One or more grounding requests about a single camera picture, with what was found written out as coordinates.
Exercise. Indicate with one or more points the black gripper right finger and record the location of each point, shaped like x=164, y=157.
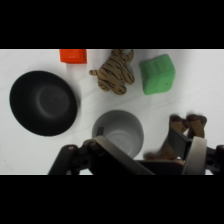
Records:
x=195, y=156

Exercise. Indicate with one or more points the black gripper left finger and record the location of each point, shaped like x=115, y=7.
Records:
x=100, y=156

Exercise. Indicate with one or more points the black bowl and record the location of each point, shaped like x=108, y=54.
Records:
x=43, y=102

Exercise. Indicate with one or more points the brown plush toy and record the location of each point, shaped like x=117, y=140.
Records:
x=180, y=133

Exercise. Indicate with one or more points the grey cup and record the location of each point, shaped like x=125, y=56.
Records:
x=120, y=131

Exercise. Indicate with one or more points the tiger plush toy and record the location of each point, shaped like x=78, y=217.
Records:
x=114, y=74

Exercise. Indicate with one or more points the green foam cube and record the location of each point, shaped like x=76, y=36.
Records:
x=157, y=74

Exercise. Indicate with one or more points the orange block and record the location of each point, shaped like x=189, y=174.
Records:
x=73, y=55

